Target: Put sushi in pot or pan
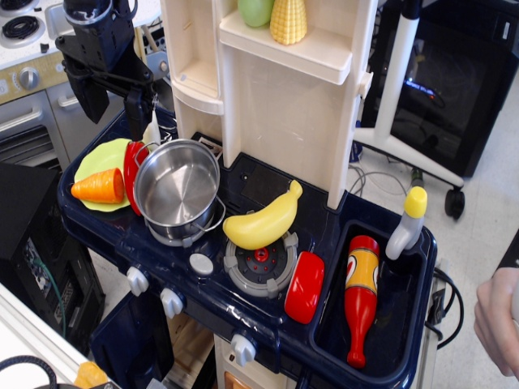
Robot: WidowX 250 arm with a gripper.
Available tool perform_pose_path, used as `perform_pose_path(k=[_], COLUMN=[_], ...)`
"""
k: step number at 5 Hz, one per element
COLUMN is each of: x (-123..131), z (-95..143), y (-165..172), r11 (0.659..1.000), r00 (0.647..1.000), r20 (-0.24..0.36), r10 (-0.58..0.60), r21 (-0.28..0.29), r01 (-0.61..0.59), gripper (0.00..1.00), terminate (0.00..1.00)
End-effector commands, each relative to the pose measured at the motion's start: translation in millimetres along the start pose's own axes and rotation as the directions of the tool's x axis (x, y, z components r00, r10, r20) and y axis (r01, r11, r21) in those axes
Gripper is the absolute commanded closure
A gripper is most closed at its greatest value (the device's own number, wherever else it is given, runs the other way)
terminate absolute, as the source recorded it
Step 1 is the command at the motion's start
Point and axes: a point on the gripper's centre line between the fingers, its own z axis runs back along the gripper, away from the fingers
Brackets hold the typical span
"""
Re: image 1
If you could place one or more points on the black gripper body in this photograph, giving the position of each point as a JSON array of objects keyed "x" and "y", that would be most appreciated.
[{"x": 100, "y": 58}]

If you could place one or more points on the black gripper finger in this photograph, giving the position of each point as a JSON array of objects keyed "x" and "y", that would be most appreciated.
[
  {"x": 92, "y": 98},
  {"x": 139, "y": 103}
]

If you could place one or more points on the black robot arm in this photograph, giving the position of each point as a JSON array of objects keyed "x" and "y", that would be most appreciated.
[{"x": 87, "y": 12}]

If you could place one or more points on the silver metal pot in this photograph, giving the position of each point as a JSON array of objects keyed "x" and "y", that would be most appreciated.
[{"x": 176, "y": 191}]

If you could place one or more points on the red toy sushi piece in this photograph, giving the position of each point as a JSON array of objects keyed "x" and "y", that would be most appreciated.
[{"x": 305, "y": 287}]

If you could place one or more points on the person's hand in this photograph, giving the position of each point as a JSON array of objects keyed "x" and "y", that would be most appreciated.
[{"x": 493, "y": 323}]

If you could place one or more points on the green toy plate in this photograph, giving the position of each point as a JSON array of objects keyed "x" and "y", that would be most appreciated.
[{"x": 109, "y": 155}]

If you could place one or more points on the white toy stove unit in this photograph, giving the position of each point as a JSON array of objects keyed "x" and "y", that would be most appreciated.
[{"x": 42, "y": 122}]

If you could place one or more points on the red toy chili pepper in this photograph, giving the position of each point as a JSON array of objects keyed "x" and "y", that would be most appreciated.
[{"x": 135, "y": 154}]

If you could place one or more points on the orange toy carrot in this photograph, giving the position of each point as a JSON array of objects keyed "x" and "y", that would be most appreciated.
[{"x": 103, "y": 187}]

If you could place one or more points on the navy toy kitchen counter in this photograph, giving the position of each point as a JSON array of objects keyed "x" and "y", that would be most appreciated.
[{"x": 316, "y": 352}]

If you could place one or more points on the green toy fruit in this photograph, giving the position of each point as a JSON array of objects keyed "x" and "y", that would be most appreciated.
[{"x": 255, "y": 13}]

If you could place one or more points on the cream toy kitchen shelf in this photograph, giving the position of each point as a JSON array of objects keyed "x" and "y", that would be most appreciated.
[{"x": 294, "y": 107}]

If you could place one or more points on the grey round stove button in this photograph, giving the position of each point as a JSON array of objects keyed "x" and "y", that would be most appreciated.
[{"x": 201, "y": 264}]

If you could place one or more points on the yellow toy corn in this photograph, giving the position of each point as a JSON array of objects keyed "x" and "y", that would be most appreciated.
[{"x": 288, "y": 24}]

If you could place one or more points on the yellow toy banana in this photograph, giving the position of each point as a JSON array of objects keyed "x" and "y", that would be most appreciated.
[{"x": 262, "y": 228}]

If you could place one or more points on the white left stove knob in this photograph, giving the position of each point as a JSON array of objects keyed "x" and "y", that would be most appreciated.
[{"x": 138, "y": 282}]

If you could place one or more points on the white stove knob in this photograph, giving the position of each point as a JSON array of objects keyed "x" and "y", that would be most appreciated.
[
  {"x": 138, "y": 282},
  {"x": 172, "y": 303},
  {"x": 243, "y": 349}
]

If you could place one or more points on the black computer case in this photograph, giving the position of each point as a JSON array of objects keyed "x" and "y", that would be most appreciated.
[{"x": 41, "y": 263}]

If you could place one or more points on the white middle stove knob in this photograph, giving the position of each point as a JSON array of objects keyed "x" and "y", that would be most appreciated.
[{"x": 172, "y": 303}]

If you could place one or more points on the grey toy stove burner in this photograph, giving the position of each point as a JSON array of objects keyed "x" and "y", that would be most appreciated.
[{"x": 263, "y": 272}]

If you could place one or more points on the white right stove knob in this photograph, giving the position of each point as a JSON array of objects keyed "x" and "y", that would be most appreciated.
[{"x": 243, "y": 349}]

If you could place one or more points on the yellow toy piece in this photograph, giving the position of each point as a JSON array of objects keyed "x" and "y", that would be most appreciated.
[{"x": 90, "y": 375}]

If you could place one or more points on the red toy ketchup bottle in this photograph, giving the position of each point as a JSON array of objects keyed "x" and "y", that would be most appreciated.
[{"x": 361, "y": 294}]

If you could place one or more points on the grey toy faucet yellow cap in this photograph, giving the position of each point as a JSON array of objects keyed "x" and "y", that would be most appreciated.
[{"x": 406, "y": 234}]

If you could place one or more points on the black monitor screen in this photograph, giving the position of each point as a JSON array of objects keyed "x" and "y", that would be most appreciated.
[{"x": 462, "y": 65}]

